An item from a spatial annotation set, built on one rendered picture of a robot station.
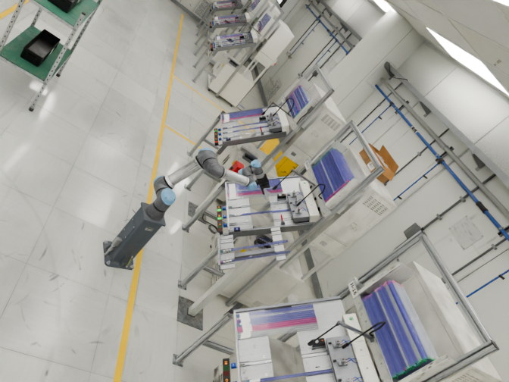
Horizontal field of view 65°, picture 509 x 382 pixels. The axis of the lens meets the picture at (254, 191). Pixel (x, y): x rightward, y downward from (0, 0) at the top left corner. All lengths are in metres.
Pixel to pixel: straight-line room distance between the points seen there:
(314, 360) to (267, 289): 1.41
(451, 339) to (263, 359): 1.03
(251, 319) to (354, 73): 4.42
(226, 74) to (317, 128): 3.42
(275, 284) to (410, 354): 1.77
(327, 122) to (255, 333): 2.62
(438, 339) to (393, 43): 4.64
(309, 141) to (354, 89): 2.01
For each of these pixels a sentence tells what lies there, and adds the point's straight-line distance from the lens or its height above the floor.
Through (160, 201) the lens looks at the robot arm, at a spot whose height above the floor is 0.72.
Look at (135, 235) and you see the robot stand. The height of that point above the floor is 0.36.
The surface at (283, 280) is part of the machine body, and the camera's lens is 3.75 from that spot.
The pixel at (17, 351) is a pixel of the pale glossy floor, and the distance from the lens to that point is 2.81.
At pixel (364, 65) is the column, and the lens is 6.29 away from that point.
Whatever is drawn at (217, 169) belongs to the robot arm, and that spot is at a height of 1.14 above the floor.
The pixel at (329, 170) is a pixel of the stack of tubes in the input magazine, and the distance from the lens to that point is 3.41.
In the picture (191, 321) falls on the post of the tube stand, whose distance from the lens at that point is 3.51.
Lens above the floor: 2.41
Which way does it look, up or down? 24 degrees down
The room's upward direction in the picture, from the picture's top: 44 degrees clockwise
